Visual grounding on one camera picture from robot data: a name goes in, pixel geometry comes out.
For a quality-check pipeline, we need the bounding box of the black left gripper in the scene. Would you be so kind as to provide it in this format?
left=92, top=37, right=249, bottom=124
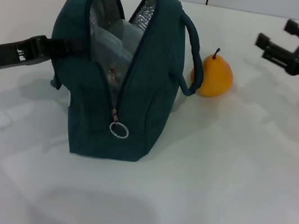
left=0, top=27, right=87, bottom=88

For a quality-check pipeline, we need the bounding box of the clear plastic blue-rimmed food container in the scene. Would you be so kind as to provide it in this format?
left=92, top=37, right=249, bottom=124
left=88, top=15, right=142, bottom=79

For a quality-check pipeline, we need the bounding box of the orange yellow pear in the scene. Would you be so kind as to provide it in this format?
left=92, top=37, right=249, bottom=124
left=187, top=44, right=238, bottom=101

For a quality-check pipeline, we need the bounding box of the dark teal insulated lunch bag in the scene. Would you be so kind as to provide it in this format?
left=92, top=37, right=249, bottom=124
left=33, top=0, right=217, bottom=173

